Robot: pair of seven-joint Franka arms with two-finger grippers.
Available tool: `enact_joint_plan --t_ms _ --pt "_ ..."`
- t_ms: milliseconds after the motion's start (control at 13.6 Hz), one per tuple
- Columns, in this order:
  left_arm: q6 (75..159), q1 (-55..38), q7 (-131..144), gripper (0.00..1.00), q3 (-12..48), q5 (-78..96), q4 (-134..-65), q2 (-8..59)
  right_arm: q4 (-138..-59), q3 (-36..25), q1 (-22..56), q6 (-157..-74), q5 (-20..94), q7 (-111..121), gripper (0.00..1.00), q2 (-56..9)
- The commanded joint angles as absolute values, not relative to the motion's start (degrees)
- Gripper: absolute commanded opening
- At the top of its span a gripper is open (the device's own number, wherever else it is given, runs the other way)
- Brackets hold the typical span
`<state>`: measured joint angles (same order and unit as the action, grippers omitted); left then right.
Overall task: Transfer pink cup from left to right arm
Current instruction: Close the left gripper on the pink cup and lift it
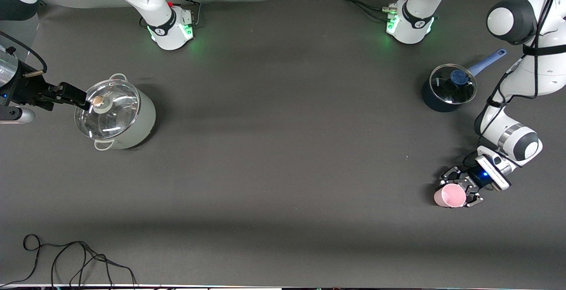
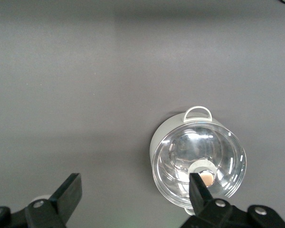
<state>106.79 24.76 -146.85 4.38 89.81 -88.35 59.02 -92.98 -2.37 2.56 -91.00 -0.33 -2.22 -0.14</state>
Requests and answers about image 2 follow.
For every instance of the glass lid with wooden knob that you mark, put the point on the glass lid with wooden knob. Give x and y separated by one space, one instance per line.
199 147

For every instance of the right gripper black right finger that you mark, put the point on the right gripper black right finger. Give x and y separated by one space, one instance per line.
199 197

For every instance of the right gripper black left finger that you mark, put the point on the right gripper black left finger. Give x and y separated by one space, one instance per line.
66 197

